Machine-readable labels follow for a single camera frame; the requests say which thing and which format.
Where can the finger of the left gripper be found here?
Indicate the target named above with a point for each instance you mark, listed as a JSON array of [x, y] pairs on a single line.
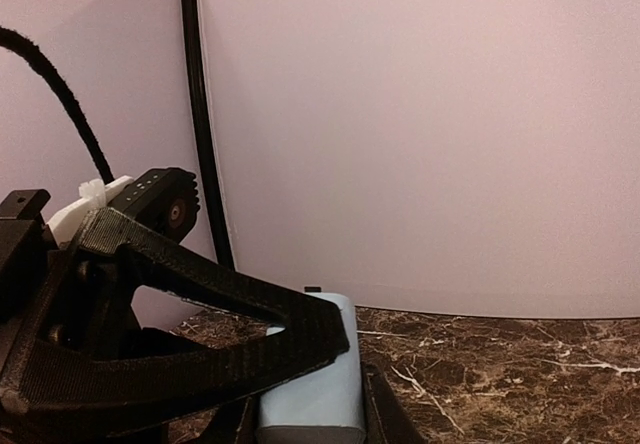
[[77, 346]]

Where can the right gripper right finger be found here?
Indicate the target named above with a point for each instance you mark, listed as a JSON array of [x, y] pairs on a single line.
[[387, 422]]

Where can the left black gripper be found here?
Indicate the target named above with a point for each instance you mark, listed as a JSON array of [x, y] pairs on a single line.
[[27, 247]]

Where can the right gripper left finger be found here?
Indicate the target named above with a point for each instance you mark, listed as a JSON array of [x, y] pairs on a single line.
[[231, 423]]

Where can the left black frame post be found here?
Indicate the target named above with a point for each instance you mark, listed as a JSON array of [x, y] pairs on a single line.
[[203, 134]]

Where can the blue plug adapter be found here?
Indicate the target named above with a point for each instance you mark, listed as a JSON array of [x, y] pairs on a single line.
[[325, 406]]

